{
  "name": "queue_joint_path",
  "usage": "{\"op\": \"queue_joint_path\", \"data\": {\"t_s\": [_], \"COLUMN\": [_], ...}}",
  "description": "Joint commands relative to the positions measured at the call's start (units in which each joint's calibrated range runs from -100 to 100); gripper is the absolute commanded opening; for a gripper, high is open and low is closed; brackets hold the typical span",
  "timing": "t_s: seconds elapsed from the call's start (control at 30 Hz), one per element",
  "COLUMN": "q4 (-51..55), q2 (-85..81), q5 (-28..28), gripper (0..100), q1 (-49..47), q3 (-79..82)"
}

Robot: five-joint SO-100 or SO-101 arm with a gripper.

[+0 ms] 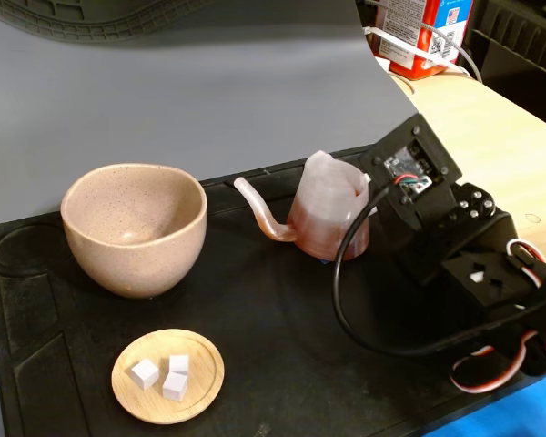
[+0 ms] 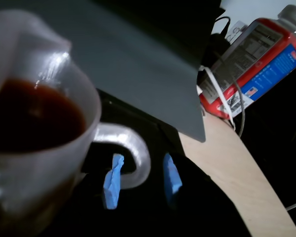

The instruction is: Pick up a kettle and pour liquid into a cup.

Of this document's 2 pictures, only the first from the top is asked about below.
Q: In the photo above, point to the grey backdrop sheet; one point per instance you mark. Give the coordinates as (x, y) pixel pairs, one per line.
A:
(209, 91)

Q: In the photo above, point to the round wooden coaster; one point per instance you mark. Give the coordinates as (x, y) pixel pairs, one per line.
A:
(200, 391)

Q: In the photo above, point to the white cube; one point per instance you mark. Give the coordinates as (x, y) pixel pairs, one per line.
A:
(143, 373)
(174, 387)
(178, 363)

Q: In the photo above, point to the translucent pink plastic kettle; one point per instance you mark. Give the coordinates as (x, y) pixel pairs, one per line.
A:
(327, 205)

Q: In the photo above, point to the black silicone work mat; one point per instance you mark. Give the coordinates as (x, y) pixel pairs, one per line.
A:
(264, 318)

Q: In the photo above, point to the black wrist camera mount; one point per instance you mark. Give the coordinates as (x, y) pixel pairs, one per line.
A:
(391, 145)

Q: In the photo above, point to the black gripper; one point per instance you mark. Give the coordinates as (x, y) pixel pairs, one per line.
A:
(475, 207)

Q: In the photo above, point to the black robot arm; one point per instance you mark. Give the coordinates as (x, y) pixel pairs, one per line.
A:
(505, 291)

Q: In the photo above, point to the beige speckled ceramic cup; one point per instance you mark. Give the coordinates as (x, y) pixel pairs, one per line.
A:
(132, 264)

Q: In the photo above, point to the black plastic crate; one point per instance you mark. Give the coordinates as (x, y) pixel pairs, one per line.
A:
(518, 54)

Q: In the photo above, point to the white zip tie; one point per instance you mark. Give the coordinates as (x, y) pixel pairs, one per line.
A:
(400, 43)

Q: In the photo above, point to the red plastic bottle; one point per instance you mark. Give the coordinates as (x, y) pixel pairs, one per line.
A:
(434, 27)

